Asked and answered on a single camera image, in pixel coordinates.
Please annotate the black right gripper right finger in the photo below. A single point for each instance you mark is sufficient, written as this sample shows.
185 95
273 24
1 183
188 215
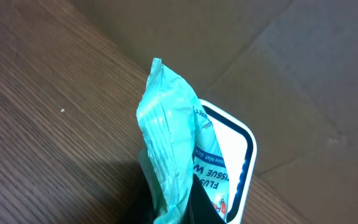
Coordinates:
200 208

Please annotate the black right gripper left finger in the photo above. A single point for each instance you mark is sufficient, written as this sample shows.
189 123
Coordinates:
141 209

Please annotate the teal wet wipes packet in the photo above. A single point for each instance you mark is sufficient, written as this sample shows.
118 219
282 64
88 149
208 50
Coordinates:
179 141

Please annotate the white barcode scanner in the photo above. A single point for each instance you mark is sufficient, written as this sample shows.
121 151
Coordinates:
239 149

